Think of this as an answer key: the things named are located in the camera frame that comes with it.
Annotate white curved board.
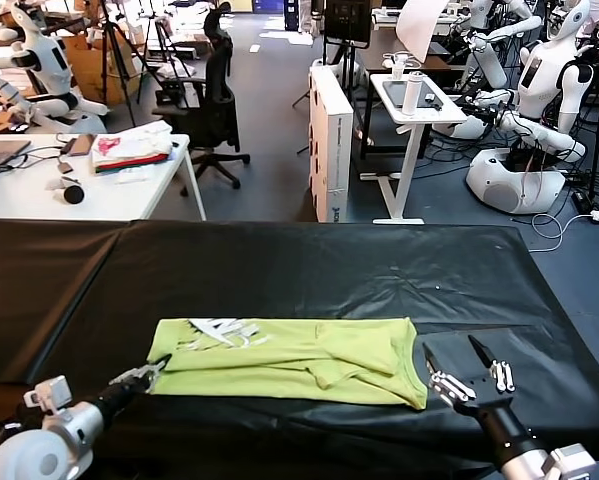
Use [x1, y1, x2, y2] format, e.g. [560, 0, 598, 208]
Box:
[396, 0, 450, 62]

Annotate brown cardboard box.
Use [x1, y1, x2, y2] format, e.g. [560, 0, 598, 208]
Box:
[61, 32, 143, 106]

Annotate black monitor on stand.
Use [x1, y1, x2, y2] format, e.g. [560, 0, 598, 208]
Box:
[324, 0, 372, 50]

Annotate white floor cable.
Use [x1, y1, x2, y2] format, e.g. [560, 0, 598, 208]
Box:
[528, 212, 593, 253]

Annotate white humanoid robot on base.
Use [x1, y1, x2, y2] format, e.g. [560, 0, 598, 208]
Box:
[466, 0, 596, 215]

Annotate tall white cardboard box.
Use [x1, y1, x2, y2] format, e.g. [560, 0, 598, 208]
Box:
[307, 64, 354, 224]

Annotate dark tablet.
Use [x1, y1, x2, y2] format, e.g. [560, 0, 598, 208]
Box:
[382, 78, 445, 109]

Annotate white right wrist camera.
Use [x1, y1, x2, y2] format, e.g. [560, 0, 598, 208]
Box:
[541, 442, 598, 480]

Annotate black office chair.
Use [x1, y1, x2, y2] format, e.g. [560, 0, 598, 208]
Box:
[151, 2, 251, 197]

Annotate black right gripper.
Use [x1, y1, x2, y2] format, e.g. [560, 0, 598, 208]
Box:
[422, 334, 516, 415]

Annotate white work table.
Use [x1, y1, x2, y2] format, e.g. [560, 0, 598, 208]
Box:
[0, 132, 208, 222]

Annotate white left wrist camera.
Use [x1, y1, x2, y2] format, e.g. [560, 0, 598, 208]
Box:
[23, 375, 74, 416]

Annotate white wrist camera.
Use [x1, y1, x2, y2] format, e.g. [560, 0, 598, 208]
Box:
[23, 375, 74, 416]
[541, 442, 598, 480]

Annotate stack of folded clothes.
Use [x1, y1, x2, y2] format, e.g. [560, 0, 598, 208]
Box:
[89, 121, 174, 175]

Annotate brown phone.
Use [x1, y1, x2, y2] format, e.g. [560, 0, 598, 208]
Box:
[67, 132, 98, 157]

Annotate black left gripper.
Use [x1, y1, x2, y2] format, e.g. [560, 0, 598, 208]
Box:
[98, 353, 174, 416]

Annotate yellow-green t-shirt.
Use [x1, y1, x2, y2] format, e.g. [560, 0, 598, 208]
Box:
[146, 316, 429, 411]

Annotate white standing desk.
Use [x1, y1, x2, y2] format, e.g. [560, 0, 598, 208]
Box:
[358, 72, 469, 225]

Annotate white water bottle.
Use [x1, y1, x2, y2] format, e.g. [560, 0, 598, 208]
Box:
[402, 69, 425, 115]

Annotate dark wooden desk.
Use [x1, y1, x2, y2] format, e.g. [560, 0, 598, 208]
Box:
[353, 42, 453, 161]

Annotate tall black tripod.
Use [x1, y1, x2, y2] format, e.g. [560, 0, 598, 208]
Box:
[96, 0, 165, 129]

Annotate short black tripod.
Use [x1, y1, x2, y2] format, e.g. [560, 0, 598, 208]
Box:
[138, 12, 193, 106]

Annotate white humanoid robot black waist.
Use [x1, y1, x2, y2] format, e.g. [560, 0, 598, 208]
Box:
[0, 0, 109, 134]

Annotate dark brown table mat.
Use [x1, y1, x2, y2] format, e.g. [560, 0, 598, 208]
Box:
[0, 218, 140, 387]

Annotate white drone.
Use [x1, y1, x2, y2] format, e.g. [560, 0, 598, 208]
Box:
[382, 49, 424, 80]

